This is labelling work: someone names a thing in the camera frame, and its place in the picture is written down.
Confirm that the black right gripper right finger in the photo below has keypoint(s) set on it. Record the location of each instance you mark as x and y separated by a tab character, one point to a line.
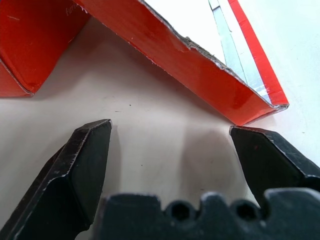
272	160

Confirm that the red cardboard box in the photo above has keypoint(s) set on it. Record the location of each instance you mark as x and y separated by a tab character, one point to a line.
200	65

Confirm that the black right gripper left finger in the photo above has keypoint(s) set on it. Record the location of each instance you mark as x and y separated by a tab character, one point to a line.
75	175

